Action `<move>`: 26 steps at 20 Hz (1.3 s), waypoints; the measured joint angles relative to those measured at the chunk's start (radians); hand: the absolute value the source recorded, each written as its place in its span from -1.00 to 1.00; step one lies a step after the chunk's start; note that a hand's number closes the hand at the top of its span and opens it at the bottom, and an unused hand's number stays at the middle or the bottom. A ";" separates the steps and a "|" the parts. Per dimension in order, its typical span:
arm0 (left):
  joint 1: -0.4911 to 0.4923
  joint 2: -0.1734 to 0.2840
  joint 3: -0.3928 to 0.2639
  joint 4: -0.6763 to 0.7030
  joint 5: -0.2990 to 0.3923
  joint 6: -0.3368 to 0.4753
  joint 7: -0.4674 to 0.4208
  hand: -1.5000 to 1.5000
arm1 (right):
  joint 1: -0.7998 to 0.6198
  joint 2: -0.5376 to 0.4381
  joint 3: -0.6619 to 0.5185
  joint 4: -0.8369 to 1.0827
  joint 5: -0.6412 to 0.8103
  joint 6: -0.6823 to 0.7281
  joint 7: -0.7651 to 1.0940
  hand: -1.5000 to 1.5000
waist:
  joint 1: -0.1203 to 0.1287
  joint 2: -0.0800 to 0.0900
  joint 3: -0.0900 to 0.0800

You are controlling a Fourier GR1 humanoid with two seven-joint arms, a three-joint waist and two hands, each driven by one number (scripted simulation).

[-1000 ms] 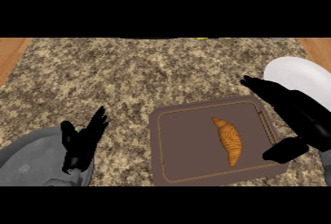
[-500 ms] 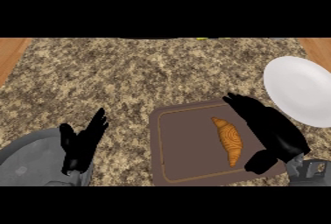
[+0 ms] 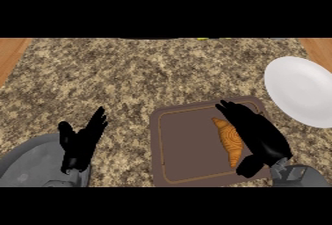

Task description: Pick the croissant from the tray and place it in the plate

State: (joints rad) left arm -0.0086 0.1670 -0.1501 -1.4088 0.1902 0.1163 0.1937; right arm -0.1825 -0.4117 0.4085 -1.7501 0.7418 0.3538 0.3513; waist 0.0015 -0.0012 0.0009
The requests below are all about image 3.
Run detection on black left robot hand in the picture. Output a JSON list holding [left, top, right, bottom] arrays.
[[57, 105, 109, 176]]

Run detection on white round plate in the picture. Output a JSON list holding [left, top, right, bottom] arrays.
[[262, 55, 332, 129]]

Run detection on golden brown croissant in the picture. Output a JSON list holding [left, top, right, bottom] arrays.
[[209, 117, 245, 169]]

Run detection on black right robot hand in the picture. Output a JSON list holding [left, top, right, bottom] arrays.
[[214, 99, 295, 178]]

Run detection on brown rectangular tray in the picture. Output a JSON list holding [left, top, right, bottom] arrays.
[[147, 95, 274, 188]]

